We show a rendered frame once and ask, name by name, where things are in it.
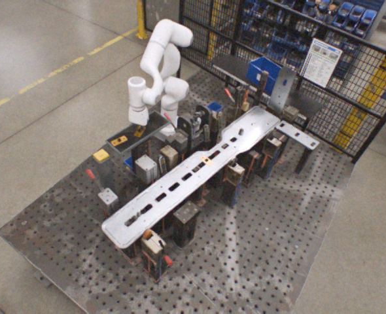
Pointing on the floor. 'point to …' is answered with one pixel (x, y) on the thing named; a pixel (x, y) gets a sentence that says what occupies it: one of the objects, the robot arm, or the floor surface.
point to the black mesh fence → (296, 62)
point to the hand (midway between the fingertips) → (139, 127)
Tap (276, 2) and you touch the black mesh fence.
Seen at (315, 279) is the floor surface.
